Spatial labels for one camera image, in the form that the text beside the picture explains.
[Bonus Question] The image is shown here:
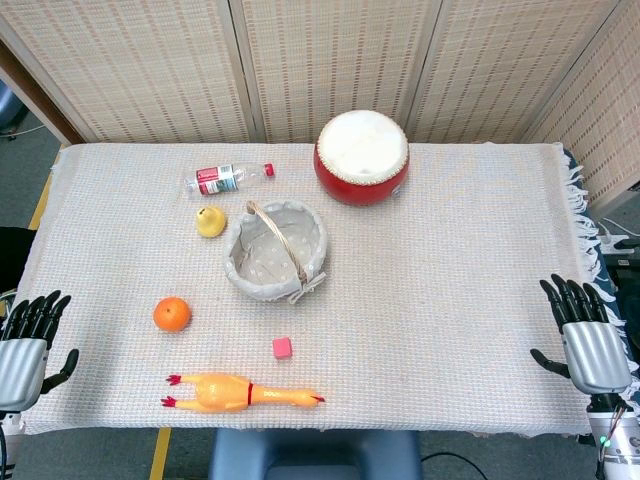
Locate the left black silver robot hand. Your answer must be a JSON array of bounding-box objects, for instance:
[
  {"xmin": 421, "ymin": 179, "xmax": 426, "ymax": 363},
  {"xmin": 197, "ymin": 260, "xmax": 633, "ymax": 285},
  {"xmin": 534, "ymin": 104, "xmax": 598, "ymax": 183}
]
[{"xmin": 0, "ymin": 289, "xmax": 80, "ymax": 412}]

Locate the yellow pear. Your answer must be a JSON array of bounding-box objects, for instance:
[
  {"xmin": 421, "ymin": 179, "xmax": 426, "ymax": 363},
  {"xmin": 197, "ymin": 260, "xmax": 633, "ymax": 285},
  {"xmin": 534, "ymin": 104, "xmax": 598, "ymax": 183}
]
[{"xmin": 194, "ymin": 205, "xmax": 228, "ymax": 239}]

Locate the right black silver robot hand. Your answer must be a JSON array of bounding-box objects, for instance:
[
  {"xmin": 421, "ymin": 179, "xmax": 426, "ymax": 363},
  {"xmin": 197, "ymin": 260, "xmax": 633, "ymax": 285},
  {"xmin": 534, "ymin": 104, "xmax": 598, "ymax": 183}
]
[{"xmin": 529, "ymin": 273, "xmax": 634, "ymax": 396}]

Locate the blue grey barrel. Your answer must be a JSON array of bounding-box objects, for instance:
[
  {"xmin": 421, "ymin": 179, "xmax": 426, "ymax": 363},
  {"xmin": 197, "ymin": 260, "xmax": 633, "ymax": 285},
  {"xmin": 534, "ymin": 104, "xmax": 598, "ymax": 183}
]
[{"xmin": 0, "ymin": 79, "xmax": 27, "ymax": 137}]

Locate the white power strip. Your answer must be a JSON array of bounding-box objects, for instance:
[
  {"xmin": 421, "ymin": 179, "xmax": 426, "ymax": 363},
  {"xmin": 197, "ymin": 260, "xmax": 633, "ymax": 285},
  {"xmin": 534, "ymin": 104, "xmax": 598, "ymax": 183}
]
[{"xmin": 597, "ymin": 217, "xmax": 640, "ymax": 255}]

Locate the yellow rubber chicken toy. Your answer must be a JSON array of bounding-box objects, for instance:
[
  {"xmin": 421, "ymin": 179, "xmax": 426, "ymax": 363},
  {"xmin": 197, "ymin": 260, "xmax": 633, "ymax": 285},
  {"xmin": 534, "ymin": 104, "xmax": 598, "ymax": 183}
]
[{"xmin": 159, "ymin": 372, "xmax": 327, "ymax": 414}]

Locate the black chair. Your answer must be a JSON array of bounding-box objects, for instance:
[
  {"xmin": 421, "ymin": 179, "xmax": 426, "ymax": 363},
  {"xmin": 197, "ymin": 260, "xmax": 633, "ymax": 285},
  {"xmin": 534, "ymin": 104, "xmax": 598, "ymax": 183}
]
[{"xmin": 0, "ymin": 226, "xmax": 34, "ymax": 297}]

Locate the orange fruit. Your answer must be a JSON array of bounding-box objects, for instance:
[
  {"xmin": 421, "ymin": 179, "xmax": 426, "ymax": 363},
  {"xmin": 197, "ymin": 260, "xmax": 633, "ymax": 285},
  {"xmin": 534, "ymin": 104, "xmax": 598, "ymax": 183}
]
[{"xmin": 152, "ymin": 296, "xmax": 193, "ymax": 334}]

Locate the bamboo folding screen panel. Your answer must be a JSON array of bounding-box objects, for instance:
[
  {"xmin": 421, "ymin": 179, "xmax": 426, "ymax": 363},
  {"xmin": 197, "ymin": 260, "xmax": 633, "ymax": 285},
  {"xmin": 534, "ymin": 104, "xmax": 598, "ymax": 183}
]
[
  {"xmin": 0, "ymin": 0, "xmax": 254, "ymax": 145},
  {"xmin": 522, "ymin": 9, "xmax": 640, "ymax": 214},
  {"xmin": 228, "ymin": 0, "xmax": 444, "ymax": 145},
  {"xmin": 405, "ymin": 0, "xmax": 640, "ymax": 145}
]

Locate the red drum with white skin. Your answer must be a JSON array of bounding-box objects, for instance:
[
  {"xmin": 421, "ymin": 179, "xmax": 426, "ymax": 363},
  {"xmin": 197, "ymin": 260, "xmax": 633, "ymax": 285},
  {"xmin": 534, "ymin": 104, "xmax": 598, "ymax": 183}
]
[{"xmin": 313, "ymin": 110, "xmax": 411, "ymax": 207}]

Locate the beige woven table cloth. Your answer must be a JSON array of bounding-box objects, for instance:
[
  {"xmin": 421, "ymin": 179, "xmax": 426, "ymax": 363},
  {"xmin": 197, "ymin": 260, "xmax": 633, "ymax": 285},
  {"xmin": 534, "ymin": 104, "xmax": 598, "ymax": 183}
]
[{"xmin": 13, "ymin": 141, "xmax": 627, "ymax": 438}]

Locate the clear red-label plastic bottle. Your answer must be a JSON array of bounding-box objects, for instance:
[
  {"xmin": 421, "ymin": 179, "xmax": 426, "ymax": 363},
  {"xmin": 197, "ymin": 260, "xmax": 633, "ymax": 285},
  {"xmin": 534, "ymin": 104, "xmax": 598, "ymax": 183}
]
[{"xmin": 182, "ymin": 161, "xmax": 276, "ymax": 197}]

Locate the grey fabric basket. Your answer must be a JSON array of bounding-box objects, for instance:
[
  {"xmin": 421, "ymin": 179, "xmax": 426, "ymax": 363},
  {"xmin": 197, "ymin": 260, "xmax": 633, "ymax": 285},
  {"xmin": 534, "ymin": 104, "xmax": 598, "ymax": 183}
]
[{"xmin": 222, "ymin": 199, "xmax": 331, "ymax": 305}]

